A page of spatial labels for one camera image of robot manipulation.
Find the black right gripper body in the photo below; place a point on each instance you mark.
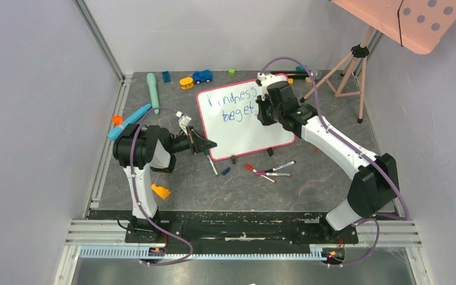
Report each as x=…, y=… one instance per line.
x=263, y=108

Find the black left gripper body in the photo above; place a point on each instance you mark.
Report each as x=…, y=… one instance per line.
x=193, y=144

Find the pink framed whiteboard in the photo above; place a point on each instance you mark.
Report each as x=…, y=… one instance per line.
x=229, y=118

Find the blue marker cap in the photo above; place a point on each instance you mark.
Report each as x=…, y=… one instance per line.
x=225, y=171

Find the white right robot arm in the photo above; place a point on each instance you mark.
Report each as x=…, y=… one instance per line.
x=373, y=178

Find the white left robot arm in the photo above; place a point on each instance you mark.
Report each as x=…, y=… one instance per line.
x=141, y=151

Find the green capped marker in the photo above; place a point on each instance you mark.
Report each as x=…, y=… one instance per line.
x=206, y=153

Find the small green block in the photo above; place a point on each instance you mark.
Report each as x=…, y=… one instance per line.
x=232, y=72

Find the red capped marker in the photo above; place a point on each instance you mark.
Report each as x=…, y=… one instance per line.
x=249, y=167

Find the orange wedge block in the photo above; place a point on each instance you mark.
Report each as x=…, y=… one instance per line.
x=161, y=191

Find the black capped marker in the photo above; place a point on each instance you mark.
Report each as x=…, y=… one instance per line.
x=274, y=169

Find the yellow oval toy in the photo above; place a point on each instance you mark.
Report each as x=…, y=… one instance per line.
x=186, y=83

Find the purple capped marker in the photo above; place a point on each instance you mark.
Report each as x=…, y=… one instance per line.
x=274, y=174

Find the blue toy car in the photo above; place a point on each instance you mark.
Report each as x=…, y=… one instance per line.
x=204, y=76

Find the dark blue block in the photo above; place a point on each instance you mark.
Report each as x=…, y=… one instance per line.
x=166, y=76

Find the teal toy microphone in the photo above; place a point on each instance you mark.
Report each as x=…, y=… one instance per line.
x=152, y=86

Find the large light blue marker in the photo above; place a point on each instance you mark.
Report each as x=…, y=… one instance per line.
x=138, y=114

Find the small orange toy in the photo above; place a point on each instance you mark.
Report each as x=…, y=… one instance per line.
x=117, y=120

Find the pink tripod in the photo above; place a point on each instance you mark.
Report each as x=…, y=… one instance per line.
x=358, y=55

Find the pink perforated panel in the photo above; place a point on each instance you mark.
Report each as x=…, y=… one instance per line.
x=417, y=25

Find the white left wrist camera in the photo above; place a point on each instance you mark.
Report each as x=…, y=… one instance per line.
x=183, y=121

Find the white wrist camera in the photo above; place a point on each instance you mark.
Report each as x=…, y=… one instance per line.
x=183, y=121
x=265, y=80

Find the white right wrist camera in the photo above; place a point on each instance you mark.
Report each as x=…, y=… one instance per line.
x=265, y=80

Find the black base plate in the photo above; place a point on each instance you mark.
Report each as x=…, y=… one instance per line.
x=238, y=232

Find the white toothed cable rail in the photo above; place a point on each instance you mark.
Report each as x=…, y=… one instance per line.
x=144, y=252

